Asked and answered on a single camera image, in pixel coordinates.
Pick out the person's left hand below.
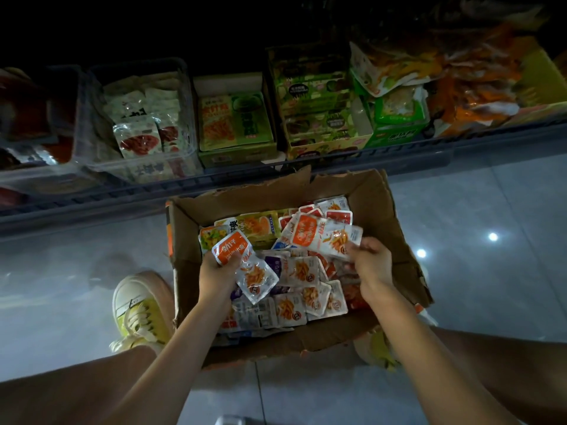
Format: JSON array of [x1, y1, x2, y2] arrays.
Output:
[[197, 250, 246, 308]]

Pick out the person's right hand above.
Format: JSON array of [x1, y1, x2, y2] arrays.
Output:
[[346, 236, 395, 303]]

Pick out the white orange-top snack packet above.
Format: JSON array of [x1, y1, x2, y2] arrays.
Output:
[[211, 230, 281, 306]]

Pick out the brown cardboard box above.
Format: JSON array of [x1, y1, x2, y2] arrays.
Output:
[[165, 166, 435, 367]]

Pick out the pile of snack packets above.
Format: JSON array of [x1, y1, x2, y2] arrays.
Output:
[[199, 196, 373, 337]]

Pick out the grey metal store shelf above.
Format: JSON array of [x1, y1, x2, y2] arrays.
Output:
[[0, 0, 567, 237]]

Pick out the person's right forearm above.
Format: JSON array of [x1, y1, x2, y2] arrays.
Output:
[[363, 287, 519, 425]]

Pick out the person's left forearm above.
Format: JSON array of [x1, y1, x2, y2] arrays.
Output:
[[115, 296, 236, 425]]

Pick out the person's right shoe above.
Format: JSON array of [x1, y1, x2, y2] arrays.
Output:
[[354, 327, 400, 368]]

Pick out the person's shoe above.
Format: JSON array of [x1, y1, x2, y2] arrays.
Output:
[[109, 274, 177, 355], [354, 327, 400, 368]]

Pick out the person's left shoe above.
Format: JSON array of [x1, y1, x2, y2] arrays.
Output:
[[109, 274, 177, 355]]

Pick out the person's right leg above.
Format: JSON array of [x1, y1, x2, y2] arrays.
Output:
[[434, 327, 567, 425]]

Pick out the person's leg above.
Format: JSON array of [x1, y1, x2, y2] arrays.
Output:
[[0, 345, 161, 425], [434, 327, 567, 425]]

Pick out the person's left leg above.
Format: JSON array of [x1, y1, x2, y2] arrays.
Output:
[[0, 345, 161, 425]]

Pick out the clear plastic tray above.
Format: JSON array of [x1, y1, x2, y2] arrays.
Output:
[[0, 66, 107, 198], [87, 59, 205, 184]]

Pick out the green orange display carton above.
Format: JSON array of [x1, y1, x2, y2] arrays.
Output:
[[193, 73, 286, 169]]

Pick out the green snack packets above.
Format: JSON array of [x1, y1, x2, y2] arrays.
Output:
[[353, 75, 432, 147]]

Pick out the pile of orange yellow packets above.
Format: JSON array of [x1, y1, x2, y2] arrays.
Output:
[[350, 22, 542, 138]]

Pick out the lime green display tray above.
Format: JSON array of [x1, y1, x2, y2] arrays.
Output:
[[505, 35, 567, 129]]

